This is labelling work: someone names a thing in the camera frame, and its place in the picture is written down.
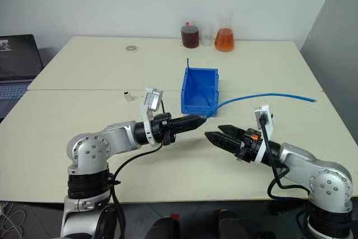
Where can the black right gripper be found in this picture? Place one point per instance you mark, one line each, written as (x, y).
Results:
(249, 146)

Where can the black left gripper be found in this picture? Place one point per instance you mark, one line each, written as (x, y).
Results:
(163, 130)

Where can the blue plastic bin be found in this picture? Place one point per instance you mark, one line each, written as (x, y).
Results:
(195, 93)

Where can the white coupler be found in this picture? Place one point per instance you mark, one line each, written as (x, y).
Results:
(128, 96)

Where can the beaker with dark red liquid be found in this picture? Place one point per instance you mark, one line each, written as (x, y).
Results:
(190, 36)

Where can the small clear empty beaker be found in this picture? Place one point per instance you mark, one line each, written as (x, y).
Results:
(207, 37)

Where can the flask with orange liquid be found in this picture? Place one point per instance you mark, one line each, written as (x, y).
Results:
(224, 40)

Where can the dark rounded shape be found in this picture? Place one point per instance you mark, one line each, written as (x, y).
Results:
(165, 227)

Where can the grey laptop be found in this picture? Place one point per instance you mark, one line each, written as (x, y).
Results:
(16, 62)

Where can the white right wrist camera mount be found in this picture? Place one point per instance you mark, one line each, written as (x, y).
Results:
(265, 121)

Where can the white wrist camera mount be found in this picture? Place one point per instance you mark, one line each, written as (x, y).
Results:
(149, 102)
(265, 121)

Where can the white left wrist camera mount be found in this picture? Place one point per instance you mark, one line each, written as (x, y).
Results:
(149, 102)

